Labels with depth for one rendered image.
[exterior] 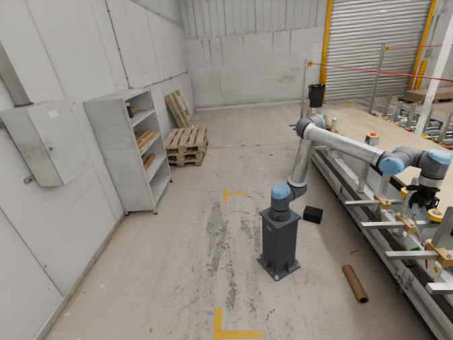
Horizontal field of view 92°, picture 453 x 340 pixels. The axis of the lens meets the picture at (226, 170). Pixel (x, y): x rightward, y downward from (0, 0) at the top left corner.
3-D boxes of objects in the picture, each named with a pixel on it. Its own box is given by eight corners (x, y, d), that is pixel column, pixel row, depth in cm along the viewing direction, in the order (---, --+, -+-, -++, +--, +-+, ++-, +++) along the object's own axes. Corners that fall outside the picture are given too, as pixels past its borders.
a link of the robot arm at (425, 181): (415, 171, 111) (435, 171, 110) (412, 179, 113) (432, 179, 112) (429, 180, 103) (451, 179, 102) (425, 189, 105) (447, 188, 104)
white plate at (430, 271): (434, 283, 114) (441, 270, 110) (402, 245, 137) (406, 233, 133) (435, 283, 114) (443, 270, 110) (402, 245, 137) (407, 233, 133)
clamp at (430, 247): (441, 266, 110) (445, 259, 107) (422, 245, 122) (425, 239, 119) (454, 266, 109) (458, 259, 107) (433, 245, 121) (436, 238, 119)
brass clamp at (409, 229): (406, 233, 133) (408, 227, 130) (391, 218, 145) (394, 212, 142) (416, 233, 132) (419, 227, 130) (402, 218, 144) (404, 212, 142)
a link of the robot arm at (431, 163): (430, 146, 107) (458, 151, 99) (422, 168, 113) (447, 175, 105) (423, 151, 103) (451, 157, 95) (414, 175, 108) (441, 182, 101)
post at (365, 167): (358, 193, 188) (369, 144, 167) (355, 190, 193) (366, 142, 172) (363, 193, 188) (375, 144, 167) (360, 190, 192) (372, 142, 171)
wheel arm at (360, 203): (344, 208, 160) (346, 203, 159) (342, 205, 163) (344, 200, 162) (408, 205, 157) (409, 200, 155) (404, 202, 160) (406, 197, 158)
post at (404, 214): (394, 241, 146) (417, 179, 123) (391, 237, 149) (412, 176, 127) (400, 241, 145) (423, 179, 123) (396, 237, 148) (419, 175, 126)
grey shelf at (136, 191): (125, 216, 304) (81, 102, 232) (147, 183, 384) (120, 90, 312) (156, 214, 301) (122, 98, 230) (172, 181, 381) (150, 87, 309)
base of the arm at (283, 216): (278, 224, 177) (278, 215, 173) (263, 212, 192) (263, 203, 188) (296, 216, 185) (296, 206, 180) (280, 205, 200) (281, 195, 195)
